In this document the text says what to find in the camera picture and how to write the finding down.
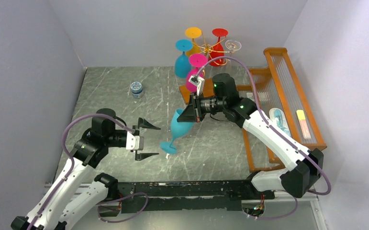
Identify light blue wine glass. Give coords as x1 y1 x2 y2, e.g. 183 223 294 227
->
160 109 194 154

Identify pink wine glass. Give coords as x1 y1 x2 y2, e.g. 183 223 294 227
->
185 54 207 92

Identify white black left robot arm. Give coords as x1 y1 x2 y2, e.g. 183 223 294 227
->
11 108 158 230

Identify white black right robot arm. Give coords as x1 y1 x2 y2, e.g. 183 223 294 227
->
177 73 324 199

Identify wooden rack base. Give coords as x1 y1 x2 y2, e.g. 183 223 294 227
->
179 78 215 104

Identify dark blue wine glass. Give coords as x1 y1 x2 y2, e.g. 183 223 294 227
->
174 39 193 78

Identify red wine glass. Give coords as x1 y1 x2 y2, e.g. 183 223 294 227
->
208 28 228 67

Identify clear wine glass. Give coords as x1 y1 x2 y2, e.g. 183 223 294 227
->
225 39 242 57

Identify yellow wine glass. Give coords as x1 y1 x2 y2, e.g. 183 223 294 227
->
185 27 202 57

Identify blue cleaning gel jar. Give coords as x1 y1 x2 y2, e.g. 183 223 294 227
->
130 81 144 98

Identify small white box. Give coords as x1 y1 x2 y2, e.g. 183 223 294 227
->
246 92 254 100

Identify blue blister pack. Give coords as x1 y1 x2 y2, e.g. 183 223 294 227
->
269 108 291 137

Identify wooden tiered shelf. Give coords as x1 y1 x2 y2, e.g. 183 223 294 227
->
234 47 327 173

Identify yellow orange marker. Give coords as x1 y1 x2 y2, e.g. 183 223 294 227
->
296 110 311 139

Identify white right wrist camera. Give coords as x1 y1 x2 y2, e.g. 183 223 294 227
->
189 75 205 96

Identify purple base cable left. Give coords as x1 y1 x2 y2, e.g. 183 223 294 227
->
97 190 150 223

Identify gold wire glass rack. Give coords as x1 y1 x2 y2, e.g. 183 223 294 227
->
195 33 232 70

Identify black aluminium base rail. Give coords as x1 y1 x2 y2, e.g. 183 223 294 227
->
45 179 318 214

